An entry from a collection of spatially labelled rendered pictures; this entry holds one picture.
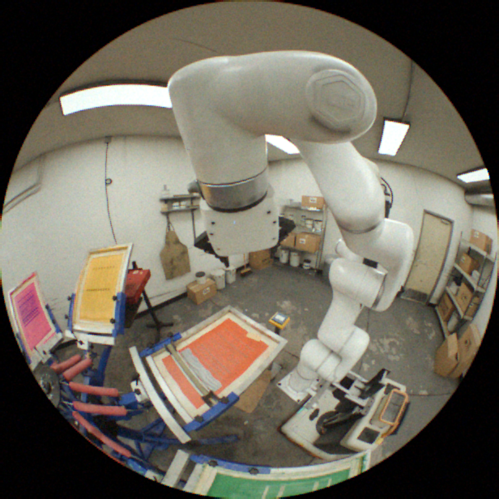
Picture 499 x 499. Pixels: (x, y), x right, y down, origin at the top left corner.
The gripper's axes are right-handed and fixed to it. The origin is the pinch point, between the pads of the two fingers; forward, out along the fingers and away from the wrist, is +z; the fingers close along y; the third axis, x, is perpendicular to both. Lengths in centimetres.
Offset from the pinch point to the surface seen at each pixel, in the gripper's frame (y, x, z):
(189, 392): -46, -46, 56
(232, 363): -23, -31, 72
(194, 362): -46, -29, 68
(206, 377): -38, -38, 63
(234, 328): -22, -8, 90
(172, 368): -59, -33, 63
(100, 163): -178, 175, -17
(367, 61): 102, 84, -74
